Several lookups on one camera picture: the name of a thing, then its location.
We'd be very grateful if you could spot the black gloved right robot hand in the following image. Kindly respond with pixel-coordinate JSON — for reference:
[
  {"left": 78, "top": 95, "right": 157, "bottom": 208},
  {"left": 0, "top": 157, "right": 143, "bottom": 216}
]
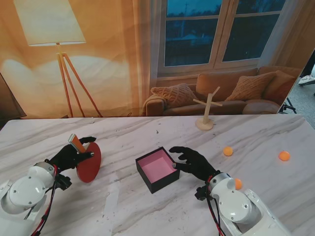
[{"left": 168, "top": 146, "right": 221, "bottom": 182}]

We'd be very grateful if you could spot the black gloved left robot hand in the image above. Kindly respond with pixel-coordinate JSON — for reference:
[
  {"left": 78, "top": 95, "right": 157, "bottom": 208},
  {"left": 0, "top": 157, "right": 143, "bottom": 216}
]
[{"left": 48, "top": 136, "right": 97, "bottom": 176}]

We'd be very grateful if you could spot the red ping pong bat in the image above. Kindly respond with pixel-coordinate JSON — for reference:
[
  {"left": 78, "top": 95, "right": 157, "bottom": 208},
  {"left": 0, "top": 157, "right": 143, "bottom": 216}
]
[{"left": 67, "top": 133, "right": 102, "bottom": 183}]

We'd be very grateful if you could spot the black box with pink lining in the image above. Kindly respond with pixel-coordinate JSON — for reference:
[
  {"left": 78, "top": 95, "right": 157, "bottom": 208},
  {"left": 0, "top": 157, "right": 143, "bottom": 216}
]
[{"left": 135, "top": 146, "right": 181, "bottom": 194}]

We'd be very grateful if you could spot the wooden mug tree stand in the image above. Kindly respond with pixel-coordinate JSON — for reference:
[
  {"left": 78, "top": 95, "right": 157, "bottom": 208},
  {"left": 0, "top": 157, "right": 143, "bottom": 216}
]
[{"left": 192, "top": 86, "right": 223, "bottom": 131}]

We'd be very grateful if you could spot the printed living room backdrop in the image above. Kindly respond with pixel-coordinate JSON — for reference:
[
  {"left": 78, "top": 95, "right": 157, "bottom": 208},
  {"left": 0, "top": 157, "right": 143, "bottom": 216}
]
[{"left": 0, "top": 0, "right": 315, "bottom": 118}]

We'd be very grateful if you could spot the black tripod stand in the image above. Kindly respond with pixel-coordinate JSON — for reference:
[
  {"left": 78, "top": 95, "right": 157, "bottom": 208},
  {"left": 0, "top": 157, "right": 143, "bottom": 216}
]
[{"left": 278, "top": 97, "right": 297, "bottom": 115}]

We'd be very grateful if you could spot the person with white sneakers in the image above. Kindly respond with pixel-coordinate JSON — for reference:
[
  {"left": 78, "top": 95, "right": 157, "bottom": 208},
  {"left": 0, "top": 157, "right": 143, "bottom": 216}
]
[{"left": 298, "top": 53, "right": 315, "bottom": 86}]

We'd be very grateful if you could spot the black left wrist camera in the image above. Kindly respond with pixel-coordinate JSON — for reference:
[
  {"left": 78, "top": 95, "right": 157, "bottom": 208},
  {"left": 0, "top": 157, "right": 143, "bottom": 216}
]
[{"left": 55, "top": 174, "right": 72, "bottom": 190}]

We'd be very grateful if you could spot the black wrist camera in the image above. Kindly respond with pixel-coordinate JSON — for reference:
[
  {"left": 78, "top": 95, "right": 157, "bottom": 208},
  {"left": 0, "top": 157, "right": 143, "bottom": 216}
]
[
  {"left": 194, "top": 186, "right": 210, "bottom": 201},
  {"left": 55, "top": 174, "right": 72, "bottom": 190}
]

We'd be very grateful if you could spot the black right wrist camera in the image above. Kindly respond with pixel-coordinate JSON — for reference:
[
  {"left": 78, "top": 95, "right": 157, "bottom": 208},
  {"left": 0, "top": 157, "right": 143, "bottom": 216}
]
[{"left": 194, "top": 186, "right": 210, "bottom": 201}]

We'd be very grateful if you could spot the red black right arm cable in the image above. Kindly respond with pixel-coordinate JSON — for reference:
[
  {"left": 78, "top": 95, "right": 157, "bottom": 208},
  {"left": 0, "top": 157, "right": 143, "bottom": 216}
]
[{"left": 206, "top": 195, "right": 228, "bottom": 236}]

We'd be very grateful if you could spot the red black arm cable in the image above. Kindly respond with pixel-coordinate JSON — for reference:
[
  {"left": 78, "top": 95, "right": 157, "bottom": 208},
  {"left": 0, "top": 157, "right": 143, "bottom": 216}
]
[
  {"left": 206, "top": 195, "right": 228, "bottom": 236},
  {"left": 29, "top": 167, "right": 61, "bottom": 236}
]

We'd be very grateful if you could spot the red black left arm cable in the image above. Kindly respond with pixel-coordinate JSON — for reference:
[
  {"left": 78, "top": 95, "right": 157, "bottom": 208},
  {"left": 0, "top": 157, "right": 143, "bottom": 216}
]
[{"left": 29, "top": 167, "right": 61, "bottom": 236}]

